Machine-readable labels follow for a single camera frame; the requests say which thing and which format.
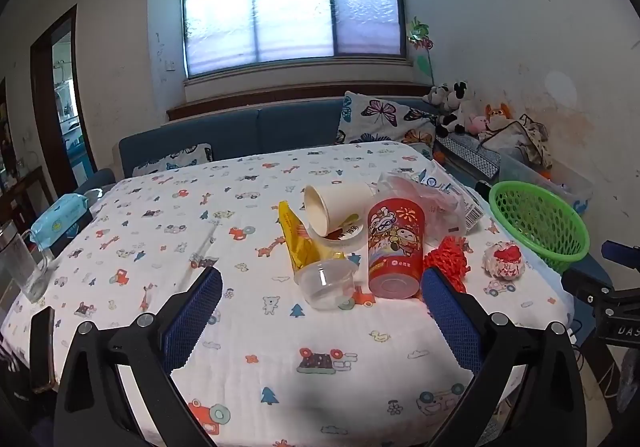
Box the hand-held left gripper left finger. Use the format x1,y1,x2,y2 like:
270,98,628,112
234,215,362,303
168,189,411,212
54,267,224,447

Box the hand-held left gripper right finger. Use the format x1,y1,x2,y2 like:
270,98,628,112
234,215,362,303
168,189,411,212
421,267,587,447

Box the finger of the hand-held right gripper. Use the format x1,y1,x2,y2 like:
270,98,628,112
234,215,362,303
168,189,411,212
560,272,618,302
601,240,640,274

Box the red mesh net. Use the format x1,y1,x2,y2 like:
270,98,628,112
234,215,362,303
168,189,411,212
424,235,472,295

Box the green plastic basket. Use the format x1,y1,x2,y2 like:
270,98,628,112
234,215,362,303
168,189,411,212
488,180,591,274

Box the red white paper ball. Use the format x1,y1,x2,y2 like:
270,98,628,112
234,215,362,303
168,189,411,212
482,240,524,281

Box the red printed cup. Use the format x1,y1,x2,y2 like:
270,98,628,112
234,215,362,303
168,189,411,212
366,200,427,300

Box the white blue printed wrapper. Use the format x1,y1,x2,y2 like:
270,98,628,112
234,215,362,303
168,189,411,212
417,166,487,234

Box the clear plastic cup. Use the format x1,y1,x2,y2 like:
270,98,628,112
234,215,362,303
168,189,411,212
295,258,360,312

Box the yellow wrapper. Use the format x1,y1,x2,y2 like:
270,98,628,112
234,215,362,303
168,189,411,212
277,200,346,273

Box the clear plastic bag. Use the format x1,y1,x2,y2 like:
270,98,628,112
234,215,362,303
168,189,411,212
375,171,463,233

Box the white paper cup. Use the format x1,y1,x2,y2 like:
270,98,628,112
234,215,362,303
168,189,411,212
303,182,375,238

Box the white cartoon printed blanket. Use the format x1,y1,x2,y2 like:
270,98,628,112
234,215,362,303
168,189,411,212
0,140,571,447

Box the clear plastic storage box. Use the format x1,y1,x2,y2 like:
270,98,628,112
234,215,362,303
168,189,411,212
497,152,593,228

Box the black phone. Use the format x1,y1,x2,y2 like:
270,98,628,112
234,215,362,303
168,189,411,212
29,307,57,393

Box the beige crumpled cloth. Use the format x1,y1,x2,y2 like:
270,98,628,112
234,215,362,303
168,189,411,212
480,114,553,169

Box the small cartoon print pillow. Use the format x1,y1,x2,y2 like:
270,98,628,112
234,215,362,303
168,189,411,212
131,143,213,178

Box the blue white lace cloth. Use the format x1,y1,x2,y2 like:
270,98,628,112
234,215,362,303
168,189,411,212
435,134,501,180

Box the blue wet wipes pack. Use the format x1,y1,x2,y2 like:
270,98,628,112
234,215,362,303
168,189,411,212
36,194,91,229

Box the glass pitcher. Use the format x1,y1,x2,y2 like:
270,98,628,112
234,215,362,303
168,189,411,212
0,220,56,303

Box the orange fox plush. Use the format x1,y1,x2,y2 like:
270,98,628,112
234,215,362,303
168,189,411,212
485,103,513,129

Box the black white cow plush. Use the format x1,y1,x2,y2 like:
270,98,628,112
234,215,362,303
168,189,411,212
439,81,482,136

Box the blue sofa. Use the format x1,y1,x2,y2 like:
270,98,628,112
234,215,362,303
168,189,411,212
75,96,621,288

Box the butterfly print pillow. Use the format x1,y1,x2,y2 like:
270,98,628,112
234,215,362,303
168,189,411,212
335,91,441,160

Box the colourful pinwheel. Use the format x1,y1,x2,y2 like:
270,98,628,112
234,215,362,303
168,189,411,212
407,17,437,84

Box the window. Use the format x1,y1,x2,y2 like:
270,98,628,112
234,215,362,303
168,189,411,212
181,0,407,78

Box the black cables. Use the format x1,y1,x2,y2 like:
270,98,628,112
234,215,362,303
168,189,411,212
570,322,623,400

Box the dark wooden door frame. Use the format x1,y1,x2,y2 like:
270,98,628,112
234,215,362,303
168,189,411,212
30,4,98,176

